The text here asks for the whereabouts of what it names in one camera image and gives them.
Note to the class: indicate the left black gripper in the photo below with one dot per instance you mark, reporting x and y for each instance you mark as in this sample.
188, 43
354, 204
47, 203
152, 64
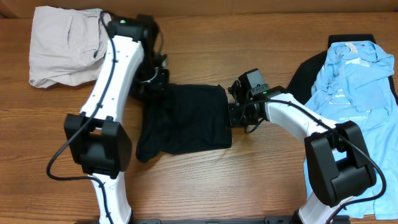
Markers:
152, 82

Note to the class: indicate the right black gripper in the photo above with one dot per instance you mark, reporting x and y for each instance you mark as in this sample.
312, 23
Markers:
234, 109

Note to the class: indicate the black t-shirt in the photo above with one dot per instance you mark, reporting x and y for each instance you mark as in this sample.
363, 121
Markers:
185, 119

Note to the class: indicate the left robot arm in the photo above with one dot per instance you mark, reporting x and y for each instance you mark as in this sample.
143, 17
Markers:
96, 137

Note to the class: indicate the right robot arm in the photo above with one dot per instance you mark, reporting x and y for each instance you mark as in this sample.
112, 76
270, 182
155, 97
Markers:
338, 164

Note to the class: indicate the beige folded trousers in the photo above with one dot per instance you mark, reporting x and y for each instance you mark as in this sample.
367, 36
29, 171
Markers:
67, 46

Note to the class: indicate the light blue t-shirt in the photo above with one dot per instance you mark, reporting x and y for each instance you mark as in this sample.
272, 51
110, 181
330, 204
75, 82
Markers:
379, 128

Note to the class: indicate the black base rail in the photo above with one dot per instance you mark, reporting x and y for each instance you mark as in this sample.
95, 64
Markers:
211, 221

